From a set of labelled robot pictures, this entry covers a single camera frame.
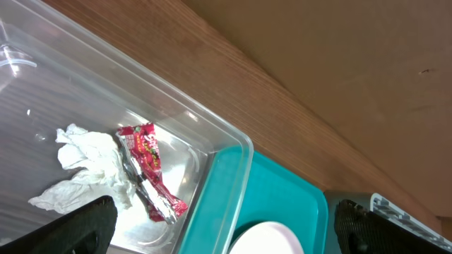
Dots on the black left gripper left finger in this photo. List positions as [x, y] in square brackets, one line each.
[88, 229]

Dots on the white tissue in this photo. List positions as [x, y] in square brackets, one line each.
[96, 158]

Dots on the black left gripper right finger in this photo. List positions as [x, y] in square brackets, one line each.
[359, 231]

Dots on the grey dishwasher rack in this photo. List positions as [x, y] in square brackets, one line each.
[383, 207]

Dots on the teal plastic tray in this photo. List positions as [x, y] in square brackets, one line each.
[275, 190]

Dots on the pink round plate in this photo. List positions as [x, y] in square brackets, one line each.
[267, 238]

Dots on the clear plastic bin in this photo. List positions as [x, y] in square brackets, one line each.
[55, 73]

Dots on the red snack wrapper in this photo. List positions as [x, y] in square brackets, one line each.
[143, 166]

